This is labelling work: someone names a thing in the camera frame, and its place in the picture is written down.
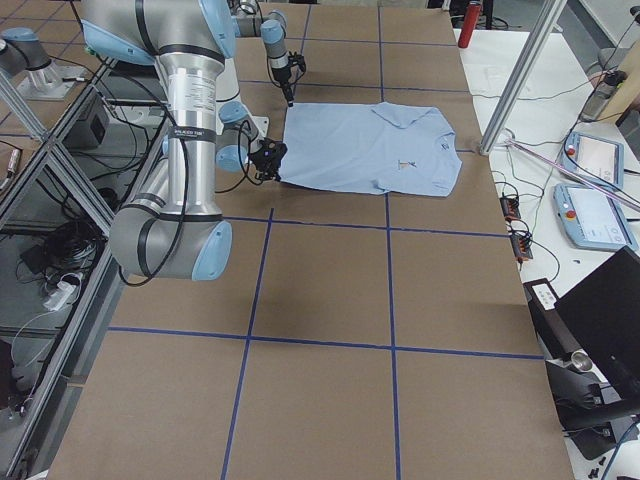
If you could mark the far teach pendant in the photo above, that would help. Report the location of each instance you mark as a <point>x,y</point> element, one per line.
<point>599,160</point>

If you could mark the red bottle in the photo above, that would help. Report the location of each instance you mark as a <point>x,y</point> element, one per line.
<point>470,20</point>

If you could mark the light blue t-shirt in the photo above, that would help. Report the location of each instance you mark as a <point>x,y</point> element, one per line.
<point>370,149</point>

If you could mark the aluminium frame post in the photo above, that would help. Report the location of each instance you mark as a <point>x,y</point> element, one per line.
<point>535,42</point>

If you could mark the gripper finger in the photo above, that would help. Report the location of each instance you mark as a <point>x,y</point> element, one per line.
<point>289,95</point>

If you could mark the white power strip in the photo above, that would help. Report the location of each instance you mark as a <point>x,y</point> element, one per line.
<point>60,296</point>

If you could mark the near teach pendant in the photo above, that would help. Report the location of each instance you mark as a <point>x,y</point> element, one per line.
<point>591,220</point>

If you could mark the teach pendant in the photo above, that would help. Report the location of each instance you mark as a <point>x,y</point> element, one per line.
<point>591,220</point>
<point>599,160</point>

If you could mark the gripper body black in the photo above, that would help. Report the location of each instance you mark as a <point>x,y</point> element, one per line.
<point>282,75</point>
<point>259,159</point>

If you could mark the black tripod stand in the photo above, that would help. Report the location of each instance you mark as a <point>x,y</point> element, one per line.
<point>585,401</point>

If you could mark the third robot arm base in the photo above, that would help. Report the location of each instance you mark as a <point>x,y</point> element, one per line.
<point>22,51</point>

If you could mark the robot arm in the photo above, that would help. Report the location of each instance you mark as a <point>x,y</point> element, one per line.
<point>173,228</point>
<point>250,22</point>

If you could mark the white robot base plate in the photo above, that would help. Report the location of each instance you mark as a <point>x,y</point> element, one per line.
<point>259,127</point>

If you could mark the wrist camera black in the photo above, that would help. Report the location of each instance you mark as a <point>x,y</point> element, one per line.
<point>277,146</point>
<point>297,60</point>

